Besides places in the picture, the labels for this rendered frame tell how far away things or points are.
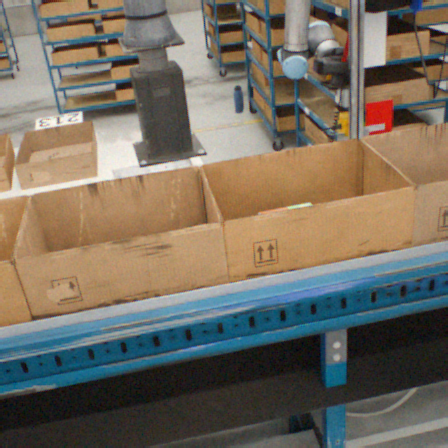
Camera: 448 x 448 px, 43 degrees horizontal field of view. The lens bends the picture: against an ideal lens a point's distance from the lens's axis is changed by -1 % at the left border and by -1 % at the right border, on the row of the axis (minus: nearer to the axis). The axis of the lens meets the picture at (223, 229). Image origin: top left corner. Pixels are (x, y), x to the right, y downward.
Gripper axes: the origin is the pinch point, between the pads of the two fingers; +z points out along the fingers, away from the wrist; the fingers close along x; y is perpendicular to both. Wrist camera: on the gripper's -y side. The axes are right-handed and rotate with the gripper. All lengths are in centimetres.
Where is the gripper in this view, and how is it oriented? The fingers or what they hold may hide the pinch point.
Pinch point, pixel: (349, 92)
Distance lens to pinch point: 208.8
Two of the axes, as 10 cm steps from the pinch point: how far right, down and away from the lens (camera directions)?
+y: 0.0, 5.1, 8.6
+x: -9.8, 1.8, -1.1
